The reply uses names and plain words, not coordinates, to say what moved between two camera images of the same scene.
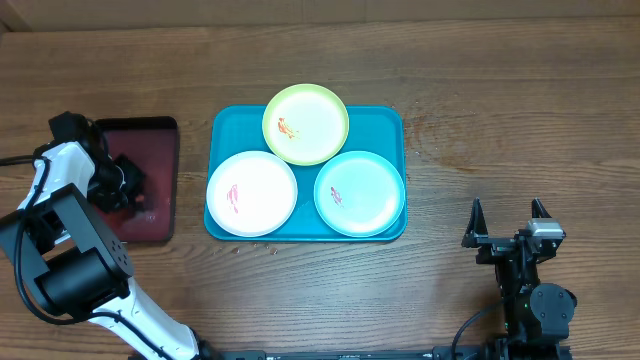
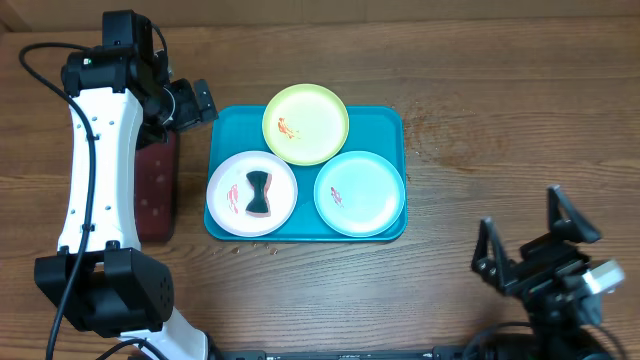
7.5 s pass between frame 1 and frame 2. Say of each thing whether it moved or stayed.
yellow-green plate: stayed
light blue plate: stayed
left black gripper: moved
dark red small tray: stayed
